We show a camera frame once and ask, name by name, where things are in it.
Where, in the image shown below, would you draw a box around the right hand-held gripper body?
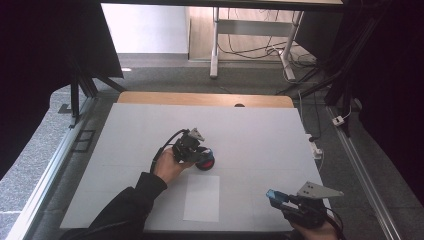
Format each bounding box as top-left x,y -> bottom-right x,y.
281,181 -> 345,230

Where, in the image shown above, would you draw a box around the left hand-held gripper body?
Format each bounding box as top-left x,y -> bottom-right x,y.
171,127 -> 206,165

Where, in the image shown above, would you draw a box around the round red ink pad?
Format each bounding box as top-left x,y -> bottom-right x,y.
195,156 -> 216,172

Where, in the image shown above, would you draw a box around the light blue stamp cap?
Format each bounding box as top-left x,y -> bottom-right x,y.
265,188 -> 289,204

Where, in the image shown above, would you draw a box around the person's left hand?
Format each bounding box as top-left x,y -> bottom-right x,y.
152,146 -> 195,186

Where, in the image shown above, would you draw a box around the person's right hand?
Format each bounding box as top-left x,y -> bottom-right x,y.
289,219 -> 339,240

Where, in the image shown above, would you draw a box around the white paper sheet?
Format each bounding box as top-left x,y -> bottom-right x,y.
182,173 -> 221,223

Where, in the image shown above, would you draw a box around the white table cover sheet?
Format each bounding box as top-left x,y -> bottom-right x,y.
59,102 -> 333,233

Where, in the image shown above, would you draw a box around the white power strip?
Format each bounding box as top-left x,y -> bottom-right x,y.
305,133 -> 324,161

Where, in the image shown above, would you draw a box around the black metal stand struts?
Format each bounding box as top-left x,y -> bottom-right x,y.
57,54 -> 128,130
275,13 -> 384,138

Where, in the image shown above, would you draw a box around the black curtain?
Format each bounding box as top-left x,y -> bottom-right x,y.
0,0 -> 125,179
328,0 -> 424,203

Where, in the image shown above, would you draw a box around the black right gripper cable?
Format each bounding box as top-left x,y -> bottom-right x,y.
321,205 -> 346,240

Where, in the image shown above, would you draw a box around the aluminium floor rail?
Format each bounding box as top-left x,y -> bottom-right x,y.
5,96 -> 98,240
325,105 -> 405,240

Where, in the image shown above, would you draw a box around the black floor cables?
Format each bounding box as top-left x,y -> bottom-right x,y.
217,8 -> 318,69

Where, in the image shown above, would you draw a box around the white desk frame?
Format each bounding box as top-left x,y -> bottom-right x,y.
209,6 -> 305,82

